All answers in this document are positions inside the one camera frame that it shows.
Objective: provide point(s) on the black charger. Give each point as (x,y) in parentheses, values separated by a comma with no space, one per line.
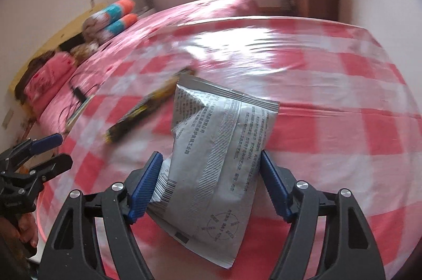
(79,93)

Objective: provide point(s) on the grey wet wipes pack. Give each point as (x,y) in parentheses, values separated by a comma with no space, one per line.
(214,151)

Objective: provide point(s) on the yellow headboard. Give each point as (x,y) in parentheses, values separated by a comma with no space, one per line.
(49,42)

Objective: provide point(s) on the dark yellow snack wrapper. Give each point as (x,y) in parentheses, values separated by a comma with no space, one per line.
(138,115)

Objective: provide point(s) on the rolled cartoon blanket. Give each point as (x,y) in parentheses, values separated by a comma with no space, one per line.
(108,13)

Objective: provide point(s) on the person's left hand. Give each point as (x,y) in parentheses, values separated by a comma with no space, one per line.
(29,230)

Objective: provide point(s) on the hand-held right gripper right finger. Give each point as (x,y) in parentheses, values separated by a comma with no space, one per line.
(273,184)

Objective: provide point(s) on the pink pillow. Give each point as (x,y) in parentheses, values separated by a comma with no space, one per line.
(49,79)

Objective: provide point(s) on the pink bed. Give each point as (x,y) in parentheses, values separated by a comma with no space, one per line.
(165,16)

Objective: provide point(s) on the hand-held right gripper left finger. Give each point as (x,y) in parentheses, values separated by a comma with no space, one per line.
(146,187)

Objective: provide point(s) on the striped rolled pillow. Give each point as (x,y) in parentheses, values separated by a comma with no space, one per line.
(122,24)

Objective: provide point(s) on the red checked plastic tablecloth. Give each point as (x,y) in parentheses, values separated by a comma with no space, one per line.
(329,102)

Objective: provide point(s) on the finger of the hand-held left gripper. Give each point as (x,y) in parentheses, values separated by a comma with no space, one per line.
(57,164)
(47,141)

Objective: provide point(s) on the brown patterned pillow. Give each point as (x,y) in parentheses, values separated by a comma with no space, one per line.
(84,51)

